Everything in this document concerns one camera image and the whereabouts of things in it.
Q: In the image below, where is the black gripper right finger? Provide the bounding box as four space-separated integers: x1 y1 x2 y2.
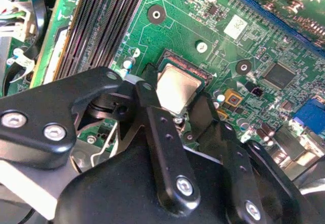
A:
187 91 305 224

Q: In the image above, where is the wire locking lever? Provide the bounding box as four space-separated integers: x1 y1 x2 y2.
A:
90 121 120 170

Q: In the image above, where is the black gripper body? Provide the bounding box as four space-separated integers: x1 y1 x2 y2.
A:
54 142 229 224

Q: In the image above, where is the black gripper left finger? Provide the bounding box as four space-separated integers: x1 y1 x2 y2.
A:
0 62 202 216

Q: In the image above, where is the silver CPU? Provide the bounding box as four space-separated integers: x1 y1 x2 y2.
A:
155 56 207 117

